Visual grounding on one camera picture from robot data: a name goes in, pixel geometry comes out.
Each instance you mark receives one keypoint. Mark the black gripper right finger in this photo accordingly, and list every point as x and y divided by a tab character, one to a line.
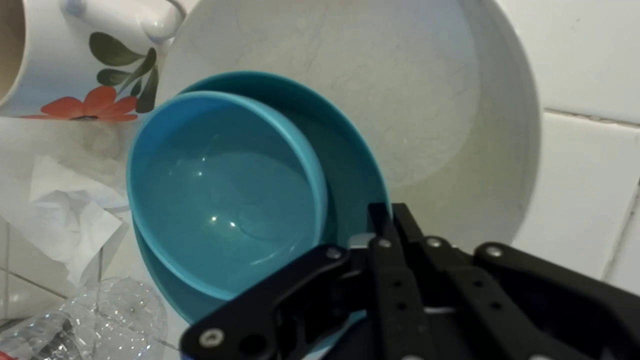
507	301

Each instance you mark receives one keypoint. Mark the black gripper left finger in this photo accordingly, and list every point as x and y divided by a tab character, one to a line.
392	293

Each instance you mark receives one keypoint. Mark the dark teal bowl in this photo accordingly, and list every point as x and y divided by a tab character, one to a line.
346	152

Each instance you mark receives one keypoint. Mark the light blue bowl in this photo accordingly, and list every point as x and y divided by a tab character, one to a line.
227	201

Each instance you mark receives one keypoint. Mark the white plate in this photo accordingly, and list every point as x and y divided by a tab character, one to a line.
412	100

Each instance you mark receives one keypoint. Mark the clear plastic water bottle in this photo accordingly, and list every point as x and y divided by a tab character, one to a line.
86	326

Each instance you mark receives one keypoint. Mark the white floral mug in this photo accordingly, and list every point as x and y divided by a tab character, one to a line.
72	67

